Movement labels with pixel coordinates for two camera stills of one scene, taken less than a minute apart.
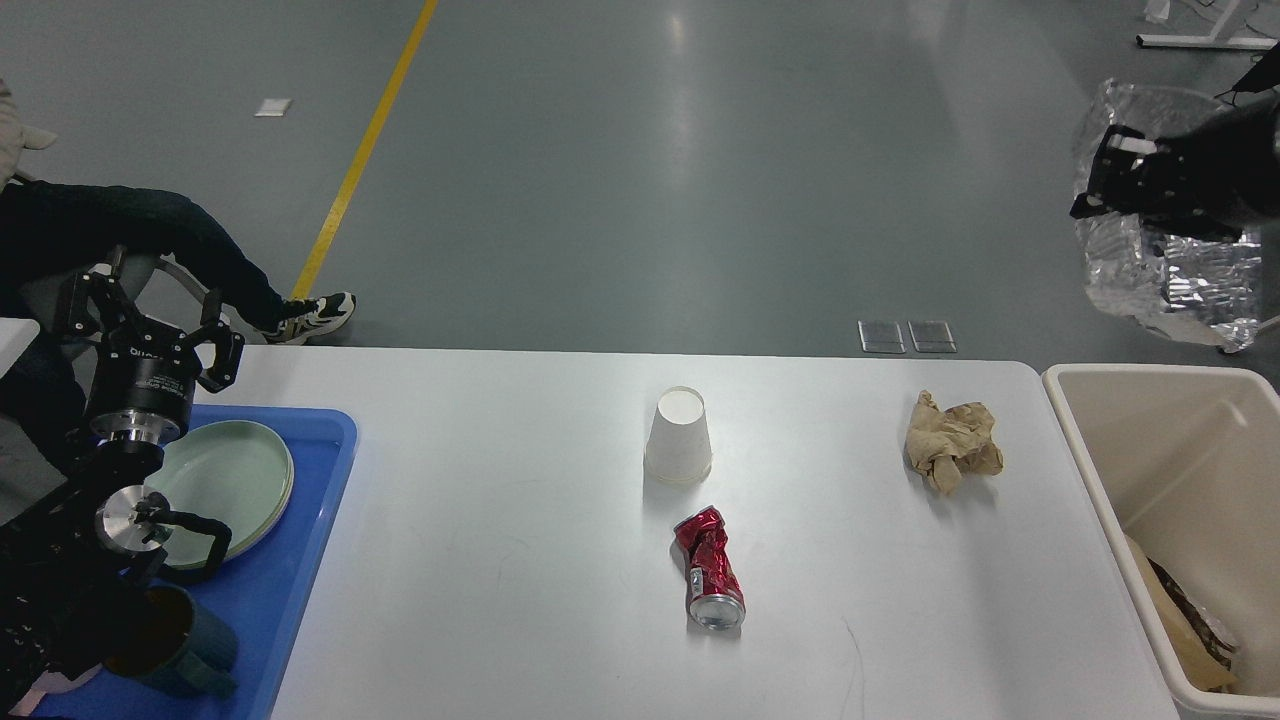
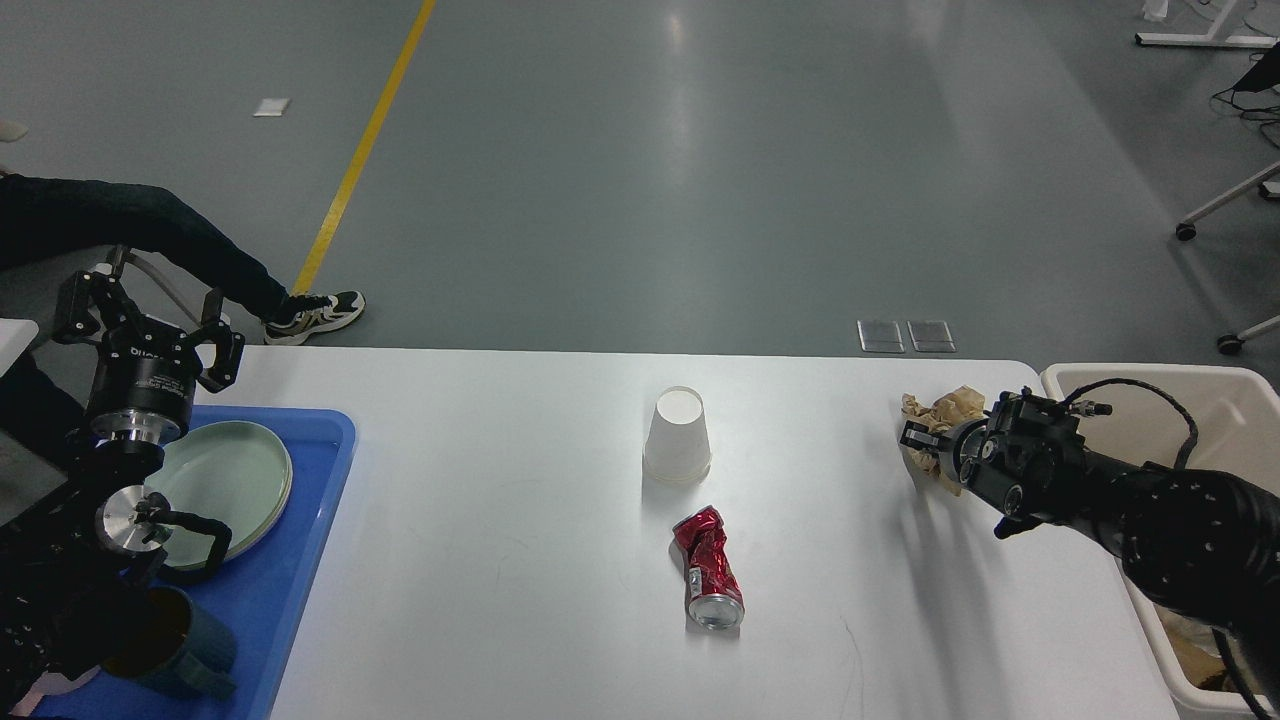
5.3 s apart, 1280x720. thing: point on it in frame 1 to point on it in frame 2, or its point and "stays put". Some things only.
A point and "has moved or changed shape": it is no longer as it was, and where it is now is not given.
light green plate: (237, 474) stays put
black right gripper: (1190, 184) to (967, 448)
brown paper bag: (1202, 652) stays put
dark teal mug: (162, 638) stays put
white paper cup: (679, 447) stays put
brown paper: (943, 445) has moved or changed shape
